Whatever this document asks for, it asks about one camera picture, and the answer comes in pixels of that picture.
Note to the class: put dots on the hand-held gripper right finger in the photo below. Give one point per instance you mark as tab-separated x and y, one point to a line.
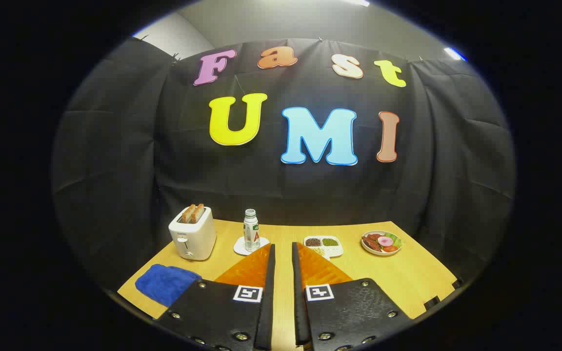
296	292

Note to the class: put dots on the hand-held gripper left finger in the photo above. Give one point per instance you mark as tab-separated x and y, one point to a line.
269	292

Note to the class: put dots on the white coaster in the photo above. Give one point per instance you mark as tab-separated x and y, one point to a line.
239	246

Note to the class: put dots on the white divided dish with beans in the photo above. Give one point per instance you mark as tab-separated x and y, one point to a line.
334	249

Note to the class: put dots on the small white drink bottle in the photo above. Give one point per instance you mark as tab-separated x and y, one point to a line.
251	234

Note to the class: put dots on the white toaster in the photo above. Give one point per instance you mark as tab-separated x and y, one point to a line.
198	239

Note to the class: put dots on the white plate with food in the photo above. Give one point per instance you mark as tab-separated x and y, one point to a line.
381	243

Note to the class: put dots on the blue cloth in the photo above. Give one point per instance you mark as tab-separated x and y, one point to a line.
166	285

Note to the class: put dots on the toasted bread slice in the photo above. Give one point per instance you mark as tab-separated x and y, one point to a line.
187	213
198	212

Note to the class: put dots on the black table bracket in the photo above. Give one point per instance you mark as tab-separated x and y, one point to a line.
432	302
457	282

